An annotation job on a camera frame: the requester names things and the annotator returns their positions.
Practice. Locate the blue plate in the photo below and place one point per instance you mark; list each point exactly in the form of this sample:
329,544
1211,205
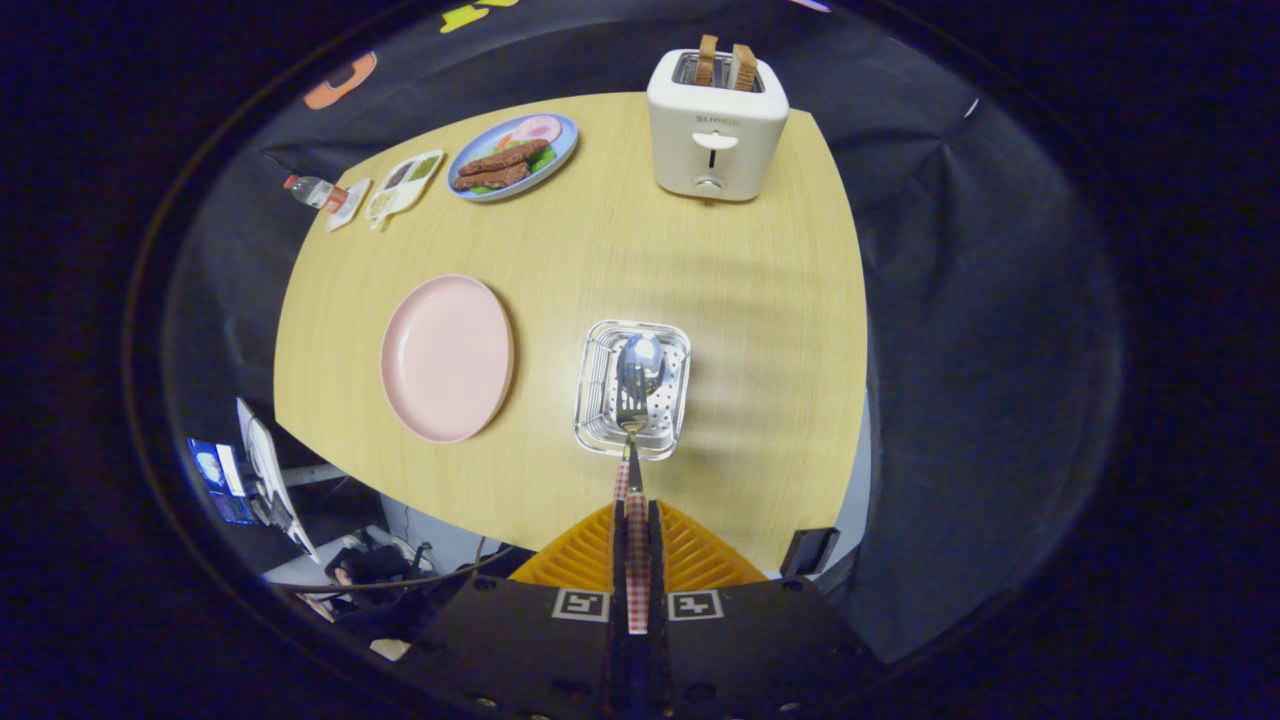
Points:
566,150

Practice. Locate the white divided dish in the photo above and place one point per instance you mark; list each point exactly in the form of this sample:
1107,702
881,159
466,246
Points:
400,195

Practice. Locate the black rectangular object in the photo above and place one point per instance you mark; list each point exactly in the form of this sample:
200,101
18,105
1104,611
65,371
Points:
808,552

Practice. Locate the white coaster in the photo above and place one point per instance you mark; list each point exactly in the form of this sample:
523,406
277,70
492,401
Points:
353,205

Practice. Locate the computer monitor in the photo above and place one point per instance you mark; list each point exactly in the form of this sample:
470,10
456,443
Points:
220,480

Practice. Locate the dark equipment pile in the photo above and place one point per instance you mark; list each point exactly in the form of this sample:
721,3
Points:
375,570

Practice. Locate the pink ham slice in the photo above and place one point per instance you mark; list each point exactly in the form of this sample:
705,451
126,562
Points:
538,129

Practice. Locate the clear tray with metal strainer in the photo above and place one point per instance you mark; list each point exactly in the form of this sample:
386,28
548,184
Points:
665,420

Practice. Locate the toast slice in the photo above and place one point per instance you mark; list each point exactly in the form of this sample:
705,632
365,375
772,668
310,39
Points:
706,62
743,68

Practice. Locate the pink plate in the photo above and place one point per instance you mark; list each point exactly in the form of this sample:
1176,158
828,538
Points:
445,360

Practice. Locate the white toaster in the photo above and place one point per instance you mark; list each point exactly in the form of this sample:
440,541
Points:
680,150

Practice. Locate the white panel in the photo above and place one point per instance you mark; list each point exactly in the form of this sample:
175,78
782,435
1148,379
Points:
265,460

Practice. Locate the green lettuce leaf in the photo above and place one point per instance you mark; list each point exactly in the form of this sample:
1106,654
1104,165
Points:
544,159

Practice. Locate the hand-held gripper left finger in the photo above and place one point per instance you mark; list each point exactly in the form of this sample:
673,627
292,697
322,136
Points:
620,560

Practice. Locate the brown sausage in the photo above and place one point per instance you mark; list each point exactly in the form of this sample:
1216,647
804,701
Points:
490,177
505,157

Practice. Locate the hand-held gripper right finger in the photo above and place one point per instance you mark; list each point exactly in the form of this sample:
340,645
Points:
656,560

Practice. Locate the clear bottle with red cap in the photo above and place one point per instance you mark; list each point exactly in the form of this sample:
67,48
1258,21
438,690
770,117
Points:
315,192

